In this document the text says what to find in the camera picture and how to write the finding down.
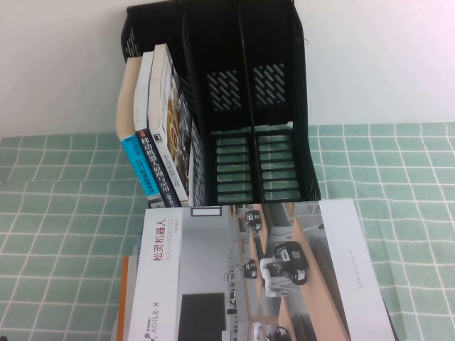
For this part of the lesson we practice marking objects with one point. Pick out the white AgileX brochure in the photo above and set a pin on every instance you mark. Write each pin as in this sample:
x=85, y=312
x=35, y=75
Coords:
x=213, y=255

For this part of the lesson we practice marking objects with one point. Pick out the white spine book gear cover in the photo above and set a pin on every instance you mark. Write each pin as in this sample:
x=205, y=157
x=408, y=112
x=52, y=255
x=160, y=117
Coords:
x=177, y=135

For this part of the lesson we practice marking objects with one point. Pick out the black spine book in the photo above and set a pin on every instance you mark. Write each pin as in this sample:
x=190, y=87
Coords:
x=153, y=167

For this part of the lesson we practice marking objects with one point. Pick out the blue spine book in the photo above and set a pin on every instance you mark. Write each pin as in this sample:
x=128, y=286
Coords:
x=126, y=99

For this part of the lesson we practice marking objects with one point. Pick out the black plastic book holder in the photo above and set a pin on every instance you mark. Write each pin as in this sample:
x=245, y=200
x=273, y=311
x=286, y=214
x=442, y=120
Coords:
x=227, y=42

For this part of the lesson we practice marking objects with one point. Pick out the orange edged book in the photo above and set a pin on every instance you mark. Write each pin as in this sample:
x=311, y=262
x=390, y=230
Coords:
x=122, y=302

